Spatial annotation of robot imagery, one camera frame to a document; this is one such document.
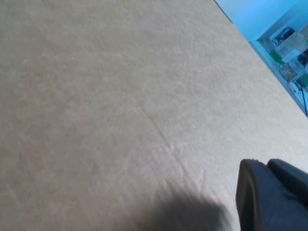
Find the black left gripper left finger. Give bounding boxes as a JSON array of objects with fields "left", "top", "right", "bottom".
[{"left": 235, "top": 158, "right": 282, "bottom": 231}]

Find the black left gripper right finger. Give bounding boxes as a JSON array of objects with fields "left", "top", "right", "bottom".
[{"left": 267, "top": 158, "right": 308, "bottom": 231}]

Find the green box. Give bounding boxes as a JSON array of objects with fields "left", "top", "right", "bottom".
[{"left": 271, "top": 51, "right": 285, "bottom": 64}]

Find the white plug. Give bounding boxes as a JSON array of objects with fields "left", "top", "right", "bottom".
[{"left": 288, "top": 81, "right": 301, "bottom": 93}]

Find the clear jar with brown contents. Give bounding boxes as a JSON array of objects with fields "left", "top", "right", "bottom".
[{"left": 279, "top": 63, "right": 297, "bottom": 81}]

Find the clear plastic container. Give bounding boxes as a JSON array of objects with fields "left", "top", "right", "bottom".
[{"left": 274, "top": 31, "right": 308, "bottom": 64}]

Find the thin black cable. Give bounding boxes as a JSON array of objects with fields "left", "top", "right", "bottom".
[{"left": 297, "top": 80, "right": 308, "bottom": 116}]

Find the black wire frame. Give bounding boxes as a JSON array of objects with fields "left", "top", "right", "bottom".
[{"left": 276, "top": 26, "right": 295, "bottom": 45}]

